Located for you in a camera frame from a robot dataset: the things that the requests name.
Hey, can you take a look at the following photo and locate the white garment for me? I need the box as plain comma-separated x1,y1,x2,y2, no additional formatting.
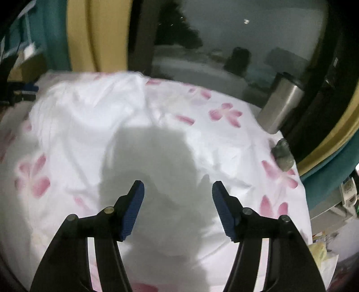
28,71,270,259

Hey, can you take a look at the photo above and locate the yellow tissue pack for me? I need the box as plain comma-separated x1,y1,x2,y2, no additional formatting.
309,243,340,290

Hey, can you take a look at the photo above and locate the pink floral white tablecloth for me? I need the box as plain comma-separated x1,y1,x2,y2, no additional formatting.
0,70,313,292

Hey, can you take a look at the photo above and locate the small grey stone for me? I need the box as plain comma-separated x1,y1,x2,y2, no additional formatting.
271,138,295,172

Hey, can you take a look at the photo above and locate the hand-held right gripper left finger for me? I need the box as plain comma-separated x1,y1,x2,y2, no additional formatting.
29,180,145,292

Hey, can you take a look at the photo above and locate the yellow curtain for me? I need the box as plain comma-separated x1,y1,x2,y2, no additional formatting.
297,93,359,169
66,0,136,75

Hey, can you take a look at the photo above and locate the brown cardboard box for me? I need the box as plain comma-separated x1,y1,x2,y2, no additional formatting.
8,53,50,82

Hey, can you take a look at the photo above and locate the stainless steel tumbler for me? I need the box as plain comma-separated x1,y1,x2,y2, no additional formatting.
256,71,305,135

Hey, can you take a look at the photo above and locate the dark framed glass window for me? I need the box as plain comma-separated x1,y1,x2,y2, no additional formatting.
127,0,359,164

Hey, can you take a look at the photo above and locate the white desk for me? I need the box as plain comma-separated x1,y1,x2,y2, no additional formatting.
309,194,355,223

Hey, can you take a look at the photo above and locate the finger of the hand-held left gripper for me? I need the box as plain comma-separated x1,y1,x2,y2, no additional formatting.
10,83,39,102

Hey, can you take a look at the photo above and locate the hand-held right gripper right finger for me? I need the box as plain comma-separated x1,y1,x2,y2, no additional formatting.
212,180,327,292

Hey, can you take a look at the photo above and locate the teal curtain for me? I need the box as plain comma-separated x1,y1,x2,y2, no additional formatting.
301,137,359,209
15,0,70,74

